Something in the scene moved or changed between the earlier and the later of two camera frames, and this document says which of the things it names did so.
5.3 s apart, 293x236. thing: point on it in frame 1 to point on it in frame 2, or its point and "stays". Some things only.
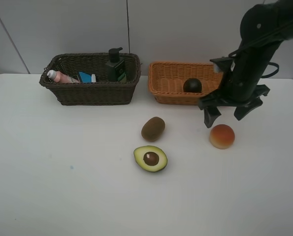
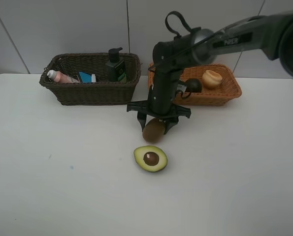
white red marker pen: x=93 y=78 stays
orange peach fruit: x=222 y=136 to x=211 y=79
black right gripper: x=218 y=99 to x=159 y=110
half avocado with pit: x=150 y=158 stays
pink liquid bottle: x=59 y=77 stays
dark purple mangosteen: x=192 y=85 stays
